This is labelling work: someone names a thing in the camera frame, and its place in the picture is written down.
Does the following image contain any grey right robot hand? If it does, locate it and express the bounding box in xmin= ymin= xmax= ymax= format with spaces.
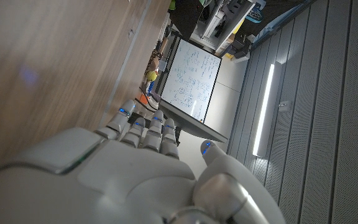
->
xmin=0 ymin=99 xmax=287 ymax=224

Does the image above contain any yellow tennis ball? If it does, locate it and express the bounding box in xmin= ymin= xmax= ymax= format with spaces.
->
xmin=145 ymin=70 xmax=158 ymax=83

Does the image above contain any long ceiling light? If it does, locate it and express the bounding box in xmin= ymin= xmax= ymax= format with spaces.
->
xmin=252 ymin=61 xmax=284 ymax=159

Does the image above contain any white shelf unit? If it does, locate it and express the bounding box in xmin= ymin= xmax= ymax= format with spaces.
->
xmin=194 ymin=0 xmax=257 ymax=52

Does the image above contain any whiteboard with black frame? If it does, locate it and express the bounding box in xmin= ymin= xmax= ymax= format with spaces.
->
xmin=160 ymin=37 xmax=223 ymax=124

